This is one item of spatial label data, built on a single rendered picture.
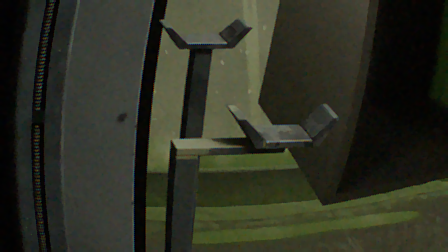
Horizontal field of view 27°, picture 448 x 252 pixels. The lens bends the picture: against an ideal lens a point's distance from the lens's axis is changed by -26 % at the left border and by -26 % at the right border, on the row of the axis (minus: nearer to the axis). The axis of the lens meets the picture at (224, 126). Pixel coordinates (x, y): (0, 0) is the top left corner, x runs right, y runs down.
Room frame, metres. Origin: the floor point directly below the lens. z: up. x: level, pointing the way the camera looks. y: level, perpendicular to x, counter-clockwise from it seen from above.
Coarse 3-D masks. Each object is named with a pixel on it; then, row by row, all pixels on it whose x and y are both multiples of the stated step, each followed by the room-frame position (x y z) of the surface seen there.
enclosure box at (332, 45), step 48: (288, 0) 2.19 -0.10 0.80; (336, 0) 2.01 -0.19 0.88; (384, 0) 2.35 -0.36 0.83; (432, 0) 2.43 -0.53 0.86; (288, 48) 2.18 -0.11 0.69; (336, 48) 2.00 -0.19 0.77; (384, 48) 2.39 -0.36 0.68; (432, 48) 2.47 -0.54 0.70; (288, 96) 2.16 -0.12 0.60; (336, 96) 1.98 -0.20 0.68; (384, 96) 2.43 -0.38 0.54; (432, 96) 2.52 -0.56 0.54; (336, 144) 1.96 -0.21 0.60; (384, 144) 2.23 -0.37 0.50; (432, 144) 2.28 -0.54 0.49; (336, 192) 2.02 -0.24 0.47; (384, 192) 2.04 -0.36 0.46
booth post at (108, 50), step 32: (96, 0) 1.30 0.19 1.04; (128, 0) 1.31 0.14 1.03; (96, 32) 1.30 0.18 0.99; (128, 32) 1.32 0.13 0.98; (96, 64) 1.30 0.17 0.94; (128, 64) 1.32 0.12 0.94; (96, 96) 1.31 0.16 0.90; (128, 96) 1.32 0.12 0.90; (64, 128) 1.29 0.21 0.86; (96, 128) 1.31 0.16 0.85; (128, 128) 1.32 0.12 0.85; (64, 160) 1.29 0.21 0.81; (96, 160) 1.31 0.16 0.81; (128, 160) 1.32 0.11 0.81; (64, 192) 1.29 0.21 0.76; (96, 192) 1.31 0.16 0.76; (128, 192) 1.32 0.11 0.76; (96, 224) 1.31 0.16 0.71; (128, 224) 1.32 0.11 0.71
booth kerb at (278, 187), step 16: (160, 176) 2.68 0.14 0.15; (208, 176) 2.72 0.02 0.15; (224, 176) 2.74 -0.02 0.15; (240, 176) 2.75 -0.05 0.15; (256, 176) 2.76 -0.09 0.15; (272, 176) 2.78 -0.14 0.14; (288, 176) 2.79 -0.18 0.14; (304, 176) 2.81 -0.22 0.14; (160, 192) 2.68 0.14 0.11; (208, 192) 2.72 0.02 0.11; (224, 192) 2.74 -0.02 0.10; (240, 192) 2.75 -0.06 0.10; (256, 192) 2.77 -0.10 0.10; (272, 192) 2.78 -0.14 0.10; (288, 192) 2.80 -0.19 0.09; (304, 192) 2.81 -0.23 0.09
